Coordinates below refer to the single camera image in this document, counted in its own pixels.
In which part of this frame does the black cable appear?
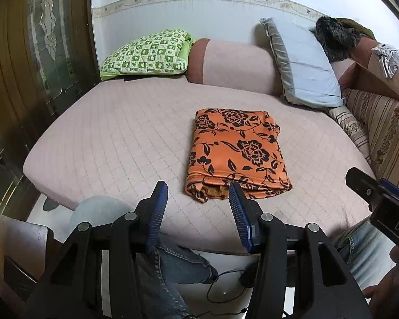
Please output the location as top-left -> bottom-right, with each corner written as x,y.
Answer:
191,270 -> 253,317

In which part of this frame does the pink draped backrest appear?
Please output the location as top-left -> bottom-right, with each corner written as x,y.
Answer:
331,36 -> 399,107

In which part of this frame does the person's leg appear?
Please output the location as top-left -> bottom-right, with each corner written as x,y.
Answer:
332,216 -> 398,289
68,196 -> 218,319

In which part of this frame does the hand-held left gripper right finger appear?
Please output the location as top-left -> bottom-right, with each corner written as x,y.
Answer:
228,181 -> 373,319

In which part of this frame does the olive jacket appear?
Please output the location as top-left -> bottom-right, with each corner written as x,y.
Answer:
336,18 -> 383,44

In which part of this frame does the person's right leg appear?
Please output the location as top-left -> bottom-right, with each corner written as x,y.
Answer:
332,216 -> 398,289

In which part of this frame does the pink bolster cushion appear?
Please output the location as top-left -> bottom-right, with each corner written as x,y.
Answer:
186,38 -> 286,97

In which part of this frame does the green patterned pillow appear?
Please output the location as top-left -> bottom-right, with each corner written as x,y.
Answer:
100,28 -> 197,81

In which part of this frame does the grey-blue pillow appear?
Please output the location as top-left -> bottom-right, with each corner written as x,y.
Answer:
259,17 -> 346,108

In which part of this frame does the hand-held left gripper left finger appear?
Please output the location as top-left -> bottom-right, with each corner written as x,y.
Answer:
23,180 -> 169,319

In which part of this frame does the person's left leg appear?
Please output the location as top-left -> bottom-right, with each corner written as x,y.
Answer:
68,196 -> 218,319

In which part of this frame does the orange floral garment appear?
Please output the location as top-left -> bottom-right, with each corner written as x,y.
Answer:
185,108 -> 293,203

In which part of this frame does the pink quilted bed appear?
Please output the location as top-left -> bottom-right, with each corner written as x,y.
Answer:
23,80 -> 376,256

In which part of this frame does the wooden door with glass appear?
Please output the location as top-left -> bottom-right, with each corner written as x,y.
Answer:
0,0 -> 102,240

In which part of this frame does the black power adapter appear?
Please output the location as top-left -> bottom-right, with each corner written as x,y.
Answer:
238,266 -> 261,288

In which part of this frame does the dark fur hood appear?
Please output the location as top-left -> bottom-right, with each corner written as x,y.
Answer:
314,16 -> 369,63

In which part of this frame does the crumpled silver cloth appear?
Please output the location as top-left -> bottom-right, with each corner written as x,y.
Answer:
372,44 -> 399,79

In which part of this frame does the brown wooden chair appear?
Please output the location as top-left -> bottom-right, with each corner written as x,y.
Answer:
0,214 -> 65,319

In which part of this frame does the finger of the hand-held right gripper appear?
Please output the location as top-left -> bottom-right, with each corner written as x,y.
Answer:
378,178 -> 399,205
346,168 -> 385,211

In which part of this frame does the striped floral cushion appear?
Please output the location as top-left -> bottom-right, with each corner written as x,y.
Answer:
326,88 -> 399,193

